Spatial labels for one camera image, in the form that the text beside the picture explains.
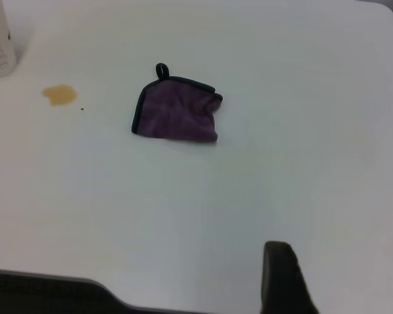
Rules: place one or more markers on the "brown coffee spill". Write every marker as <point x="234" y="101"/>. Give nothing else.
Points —
<point x="59" y="95"/>

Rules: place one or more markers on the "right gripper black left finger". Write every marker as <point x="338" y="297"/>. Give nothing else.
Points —
<point x="281" y="281"/>

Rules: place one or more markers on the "purple cloth with black trim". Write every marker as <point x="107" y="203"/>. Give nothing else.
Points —
<point x="177" y="114"/>

